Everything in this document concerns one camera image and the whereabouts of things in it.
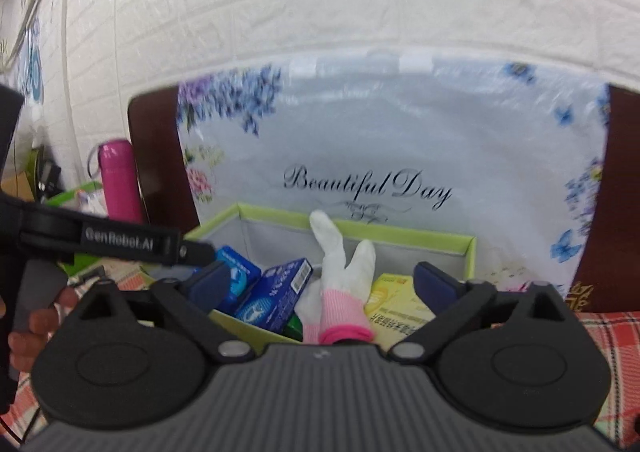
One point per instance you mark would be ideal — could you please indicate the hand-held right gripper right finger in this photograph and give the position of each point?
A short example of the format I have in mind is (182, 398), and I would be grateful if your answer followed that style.
(435, 288)

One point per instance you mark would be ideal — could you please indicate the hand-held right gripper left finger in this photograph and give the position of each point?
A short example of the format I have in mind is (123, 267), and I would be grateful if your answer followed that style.
(210, 284)

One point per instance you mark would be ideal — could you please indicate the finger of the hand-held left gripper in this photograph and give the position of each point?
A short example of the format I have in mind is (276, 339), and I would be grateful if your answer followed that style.
(197, 252)

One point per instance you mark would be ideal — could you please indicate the green storage box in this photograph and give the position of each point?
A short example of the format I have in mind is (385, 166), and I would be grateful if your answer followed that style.
(280, 217)

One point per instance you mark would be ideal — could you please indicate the white and pink glove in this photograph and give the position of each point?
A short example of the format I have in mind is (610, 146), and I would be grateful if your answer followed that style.
(335, 277)

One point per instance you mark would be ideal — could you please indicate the person's left hand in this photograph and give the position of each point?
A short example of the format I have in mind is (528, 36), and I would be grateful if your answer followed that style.
(44, 321)

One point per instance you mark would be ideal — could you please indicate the light blue small box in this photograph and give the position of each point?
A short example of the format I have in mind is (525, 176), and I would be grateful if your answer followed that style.
(241, 272)

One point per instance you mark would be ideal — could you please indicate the yellow box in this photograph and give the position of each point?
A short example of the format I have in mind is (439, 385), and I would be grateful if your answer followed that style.
(395, 302)

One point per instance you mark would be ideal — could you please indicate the green carton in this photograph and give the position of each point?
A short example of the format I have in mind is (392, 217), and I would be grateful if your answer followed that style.
(65, 197)

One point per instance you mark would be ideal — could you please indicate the pink thermos bottle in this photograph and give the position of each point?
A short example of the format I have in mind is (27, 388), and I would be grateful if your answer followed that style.
(120, 182)

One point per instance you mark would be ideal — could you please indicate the dark blue medicine box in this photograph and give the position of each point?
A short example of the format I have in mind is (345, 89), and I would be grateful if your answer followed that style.
(272, 297)

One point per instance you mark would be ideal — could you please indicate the green packet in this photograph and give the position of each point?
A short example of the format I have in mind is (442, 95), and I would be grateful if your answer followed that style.
(294, 329)

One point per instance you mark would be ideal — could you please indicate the floral pillow with brown ends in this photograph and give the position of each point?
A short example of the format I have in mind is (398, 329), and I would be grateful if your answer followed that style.
(375, 131)

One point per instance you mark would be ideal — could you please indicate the plaid blanket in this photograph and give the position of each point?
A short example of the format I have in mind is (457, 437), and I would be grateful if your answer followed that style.
(610, 337)

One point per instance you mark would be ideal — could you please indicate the blue wall sticker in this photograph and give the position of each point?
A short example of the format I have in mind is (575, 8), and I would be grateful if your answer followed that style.
(34, 66)

